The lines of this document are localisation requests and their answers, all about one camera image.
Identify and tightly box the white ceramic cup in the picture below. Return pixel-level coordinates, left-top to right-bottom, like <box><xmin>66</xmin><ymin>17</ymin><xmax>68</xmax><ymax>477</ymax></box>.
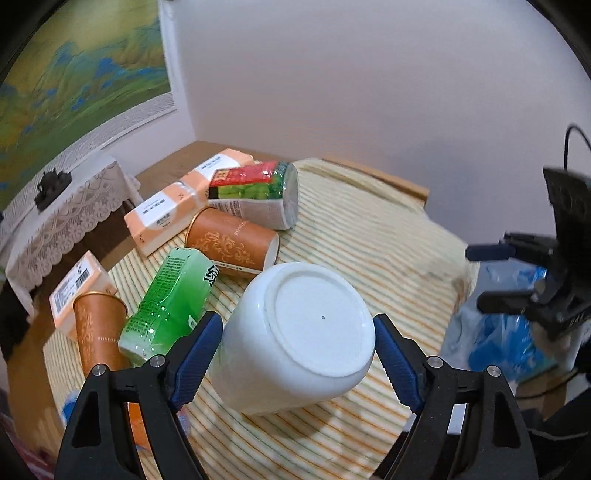
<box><xmin>209</xmin><ymin>262</ymin><xmax>376</xmax><ymax>415</ymax></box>

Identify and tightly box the orange paper cup left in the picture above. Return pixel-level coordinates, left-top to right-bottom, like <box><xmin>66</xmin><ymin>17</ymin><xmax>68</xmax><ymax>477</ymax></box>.
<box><xmin>73</xmin><ymin>291</ymin><xmax>131</xmax><ymax>377</ymax></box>

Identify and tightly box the orange paper cup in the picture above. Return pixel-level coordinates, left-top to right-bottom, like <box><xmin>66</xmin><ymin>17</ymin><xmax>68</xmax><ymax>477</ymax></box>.
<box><xmin>184</xmin><ymin>207</ymin><xmax>280</xmax><ymax>279</ymax></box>
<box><xmin>73</xmin><ymin>291</ymin><xmax>131</xmax><ymax>377</ymax></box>

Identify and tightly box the red green instant noodle cup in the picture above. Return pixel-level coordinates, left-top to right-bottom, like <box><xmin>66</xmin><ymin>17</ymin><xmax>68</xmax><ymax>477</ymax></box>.
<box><xmin>207</xmin><ymin>161</ymin><xmax>298</xmax><ymax>231</ymax></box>

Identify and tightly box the orange paper cup right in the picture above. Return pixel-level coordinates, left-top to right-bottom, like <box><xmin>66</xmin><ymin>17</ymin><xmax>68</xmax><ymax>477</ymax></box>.
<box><xmin>184</xmin><ymin>207</ymin><xmax>280</xmax><ymax>279</ymax></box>

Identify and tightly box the blue orange soda bottle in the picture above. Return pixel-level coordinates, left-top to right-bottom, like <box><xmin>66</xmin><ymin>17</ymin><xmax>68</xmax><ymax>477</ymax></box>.
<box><xmin>59</xmin><ymin>389</ymin><xmax>191</xmax><ymax>444</ymax></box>

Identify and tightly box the blue plastic bag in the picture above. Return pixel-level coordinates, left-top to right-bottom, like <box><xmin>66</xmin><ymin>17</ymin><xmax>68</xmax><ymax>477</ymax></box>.
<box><xmin>440</xmin><ymin>260</ymin><xmax>556</xmax><ymax>383</ymax></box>

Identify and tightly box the green plastic bottle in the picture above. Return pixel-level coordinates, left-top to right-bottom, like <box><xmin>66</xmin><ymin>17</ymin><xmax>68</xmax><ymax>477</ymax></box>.
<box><xmin>118</xmin><ymin>248</ymin><xmax>219</xmax><ymax>366</ymax></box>

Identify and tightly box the orange tissue pack left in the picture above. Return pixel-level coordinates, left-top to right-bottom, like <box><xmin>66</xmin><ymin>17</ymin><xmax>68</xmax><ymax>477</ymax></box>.
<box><xmin>49</xmin><ymin>251</ymin><xmax>117</xmax><ymax>340</ymax></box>

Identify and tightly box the orange tissue pack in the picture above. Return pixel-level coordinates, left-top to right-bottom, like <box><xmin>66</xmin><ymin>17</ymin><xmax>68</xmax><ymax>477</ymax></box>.
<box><xmin>49</xmin><ymin>251</ymin><xmax>117</xmax><ymax>340</ymax></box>
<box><xmin>180</xmin><ymin>148</ymin><xmax>254</xmax><ymax>193</ymax></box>
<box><xmin>124</xmin><ymin>181</ymin><xmax>208</xmax><ymax>257</ymax></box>

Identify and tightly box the orange tissue pack right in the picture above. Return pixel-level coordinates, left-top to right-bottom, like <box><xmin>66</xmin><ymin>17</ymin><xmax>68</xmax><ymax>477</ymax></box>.
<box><xmin>124</xmin><ymin>181</ymin><xmax>208</xmax><ymax>257</ymax></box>

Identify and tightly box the lace covered side table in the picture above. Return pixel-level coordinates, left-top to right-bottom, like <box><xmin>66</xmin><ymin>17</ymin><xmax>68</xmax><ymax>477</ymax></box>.
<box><xmin>5</xmin><ymin>153</ymin><xmax>142</xmax><ymax>317</ymax></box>

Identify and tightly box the black tea set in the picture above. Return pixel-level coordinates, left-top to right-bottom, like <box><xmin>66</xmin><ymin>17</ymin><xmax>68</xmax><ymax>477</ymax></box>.
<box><xmin>35</xmin><ymin>169</ymin><xmax>72</xmax><ymax>212</ymax></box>

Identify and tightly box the orange tissue pack far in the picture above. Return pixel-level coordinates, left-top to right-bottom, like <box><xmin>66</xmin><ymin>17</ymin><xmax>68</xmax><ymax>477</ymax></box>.
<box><xmin>180</xmin><ymin>148</ymin><xmax>254</xmax><ymax>193</ymax></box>

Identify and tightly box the landscape painting right panel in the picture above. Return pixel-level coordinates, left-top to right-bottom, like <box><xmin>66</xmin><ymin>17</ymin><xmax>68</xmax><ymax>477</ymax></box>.
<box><xmin>1</xmin><ymin>1</ymin><xmax>170</xmax><ymax>206</ymax></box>

